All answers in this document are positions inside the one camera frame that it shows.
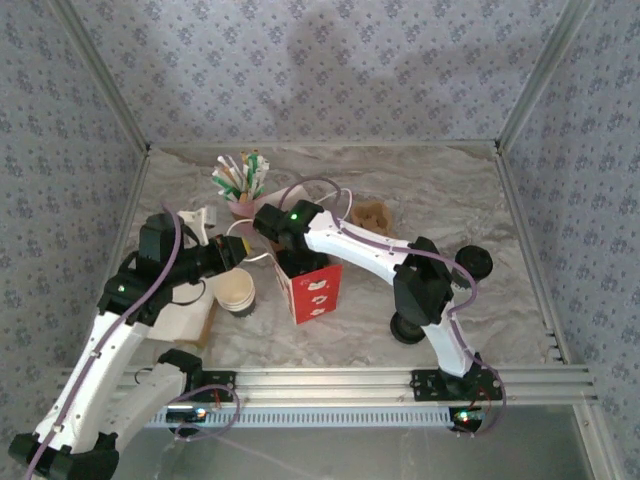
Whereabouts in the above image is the red white paper bag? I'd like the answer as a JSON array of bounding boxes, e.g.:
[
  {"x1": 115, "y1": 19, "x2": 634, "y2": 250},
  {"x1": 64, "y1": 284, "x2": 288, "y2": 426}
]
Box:
[{"x1": 224, "y1": 182, "x2": 354, "y2": 326}]

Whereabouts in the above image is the black plastic cup lid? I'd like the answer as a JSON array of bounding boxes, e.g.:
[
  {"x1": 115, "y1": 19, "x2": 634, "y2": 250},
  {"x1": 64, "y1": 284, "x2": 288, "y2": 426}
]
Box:
[{"x1": 459, "y1": 245, "x2": 495, "y2": 276}]

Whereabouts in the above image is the pink straw holder cup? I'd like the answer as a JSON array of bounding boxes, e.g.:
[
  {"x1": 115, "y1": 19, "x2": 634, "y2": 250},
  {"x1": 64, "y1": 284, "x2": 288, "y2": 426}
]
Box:
[{"x1": 227, "y1": 195, "x2": 267, "y2": 222}]

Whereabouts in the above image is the stack of white napkins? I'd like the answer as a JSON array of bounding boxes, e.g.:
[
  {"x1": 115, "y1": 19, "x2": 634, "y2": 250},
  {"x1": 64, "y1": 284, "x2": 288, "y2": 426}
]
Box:
[{"x1": 148, "y1": 283, "x2": 217, "y2": 342}]

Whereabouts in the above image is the brown napkin tray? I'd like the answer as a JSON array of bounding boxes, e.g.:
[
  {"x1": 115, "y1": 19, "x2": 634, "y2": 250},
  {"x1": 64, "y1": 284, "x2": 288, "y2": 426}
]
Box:
[{"x1": 172, "y1": 299, "x2": 220, "y2": 350}]

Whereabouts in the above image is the small lit circuit board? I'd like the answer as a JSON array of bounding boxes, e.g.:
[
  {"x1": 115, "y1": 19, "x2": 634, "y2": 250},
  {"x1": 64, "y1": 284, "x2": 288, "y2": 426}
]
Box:
[
  {"x1": 166, "y1": 407, "x2": 209, "y2": 425},
  {"x1": 449, "y1": 407, "x2": 489, "y2": 434}
]

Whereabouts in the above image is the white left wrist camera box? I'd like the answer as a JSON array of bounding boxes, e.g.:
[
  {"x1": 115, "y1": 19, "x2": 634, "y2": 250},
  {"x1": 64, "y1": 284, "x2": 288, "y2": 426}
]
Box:
[{"x1": 177, "y1": 207, "x2": 219, "y2": 246}]

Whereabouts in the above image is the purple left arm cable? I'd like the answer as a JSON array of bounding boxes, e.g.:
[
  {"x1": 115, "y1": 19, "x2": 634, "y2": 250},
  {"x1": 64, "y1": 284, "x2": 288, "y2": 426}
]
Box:
[{"x1": 22, "y1": 202, "x2": 242, "y2": 480}]

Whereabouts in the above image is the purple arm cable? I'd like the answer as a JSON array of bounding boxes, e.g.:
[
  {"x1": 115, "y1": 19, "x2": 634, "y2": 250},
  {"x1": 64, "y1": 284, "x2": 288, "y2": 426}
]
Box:
[
  {"x1": 22, "y1": 202, "x2": 242, "y2": 480},
  {"x1": 276, "y1": 177, "x2": 509, "y2": 437}
]

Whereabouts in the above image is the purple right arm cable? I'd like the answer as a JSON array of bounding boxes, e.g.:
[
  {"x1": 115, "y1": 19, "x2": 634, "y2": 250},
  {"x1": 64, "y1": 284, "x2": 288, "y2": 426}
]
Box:
[{"x1": 276, "y1": 177, "x2": 509, "y2": 437}]

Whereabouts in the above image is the aluminium frame rail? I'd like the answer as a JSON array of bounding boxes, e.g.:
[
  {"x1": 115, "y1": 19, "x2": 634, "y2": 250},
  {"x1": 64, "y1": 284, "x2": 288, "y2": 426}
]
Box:
[
  {"x1": 492, "y1": 144, "x2": 574, "y2": 366},
  {"x1": 97, "y1": 147, "x2": 154, "y2": 301}
]

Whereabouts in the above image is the wide grooved aluminium rail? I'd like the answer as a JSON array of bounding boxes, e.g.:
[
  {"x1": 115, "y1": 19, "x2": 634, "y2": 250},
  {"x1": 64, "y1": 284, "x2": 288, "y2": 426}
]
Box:
[{"x1": 52, "y1": 364, "x2": 600, "y2": 407}]

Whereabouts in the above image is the slotted grey cable duct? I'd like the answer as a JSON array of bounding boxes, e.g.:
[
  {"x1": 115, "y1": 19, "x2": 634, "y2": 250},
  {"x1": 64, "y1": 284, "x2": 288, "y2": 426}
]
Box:
[{"x1": 144, "y1": 408, "x2": 461, "y2": 430}]

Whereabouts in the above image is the aluminium frame post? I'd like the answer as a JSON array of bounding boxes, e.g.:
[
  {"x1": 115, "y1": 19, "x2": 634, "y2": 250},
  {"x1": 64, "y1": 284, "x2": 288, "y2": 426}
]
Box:
[
  {"x1": 572, "y1": 403, "x2": 626, "y2": 480},
  {"x1": 47, "y1": 0, "x2": 154, "y2": 154},
  {"x1": 494, "y1": 0, "x2": 599, "y2": 151}
]

